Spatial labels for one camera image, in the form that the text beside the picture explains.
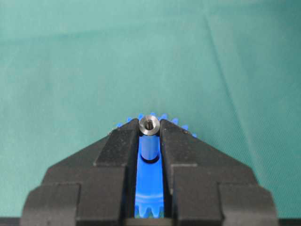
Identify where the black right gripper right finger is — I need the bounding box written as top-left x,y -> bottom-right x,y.
160,120 -> 278,226

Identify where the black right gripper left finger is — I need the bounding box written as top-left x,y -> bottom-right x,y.
20,119 -> 139,226

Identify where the silver metal shaft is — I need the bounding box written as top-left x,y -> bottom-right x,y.
139,115 -> 160,163

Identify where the green cloth mat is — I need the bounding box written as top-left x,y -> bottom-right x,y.
0,0 -> 301,218

